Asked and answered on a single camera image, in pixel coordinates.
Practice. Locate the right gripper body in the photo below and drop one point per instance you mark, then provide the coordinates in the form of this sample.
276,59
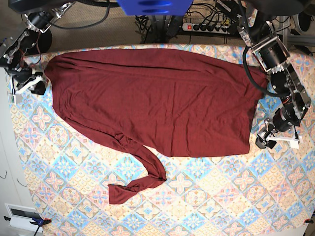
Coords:
24,80

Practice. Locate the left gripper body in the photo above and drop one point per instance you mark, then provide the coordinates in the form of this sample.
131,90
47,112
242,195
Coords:
278,135

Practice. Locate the maroon t-shirt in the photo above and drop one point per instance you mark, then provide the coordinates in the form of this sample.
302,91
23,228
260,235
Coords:
182,104

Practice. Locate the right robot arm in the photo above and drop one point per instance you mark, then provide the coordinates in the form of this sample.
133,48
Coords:
39,15

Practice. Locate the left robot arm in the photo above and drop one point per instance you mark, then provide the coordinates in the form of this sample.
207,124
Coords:
260,37

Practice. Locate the black round stool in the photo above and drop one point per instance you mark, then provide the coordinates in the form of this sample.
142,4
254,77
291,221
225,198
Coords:
41,44

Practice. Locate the patterned tile tablecloth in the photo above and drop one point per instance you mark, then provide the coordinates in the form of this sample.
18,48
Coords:
264,191

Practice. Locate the orange clamp lower right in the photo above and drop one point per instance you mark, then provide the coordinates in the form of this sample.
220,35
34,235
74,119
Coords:
309,221

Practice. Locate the white power strip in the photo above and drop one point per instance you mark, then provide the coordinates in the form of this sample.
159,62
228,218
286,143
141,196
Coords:
206,28

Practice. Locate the white floor outlet box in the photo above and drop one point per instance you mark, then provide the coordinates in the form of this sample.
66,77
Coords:
21,211

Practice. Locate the blue orange clamp lower left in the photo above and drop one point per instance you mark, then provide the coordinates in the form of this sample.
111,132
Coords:
37,222

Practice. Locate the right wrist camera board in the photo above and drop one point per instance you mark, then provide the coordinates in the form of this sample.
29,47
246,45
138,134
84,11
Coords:
12,98

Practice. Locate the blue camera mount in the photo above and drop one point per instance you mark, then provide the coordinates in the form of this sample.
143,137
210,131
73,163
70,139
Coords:
155,7

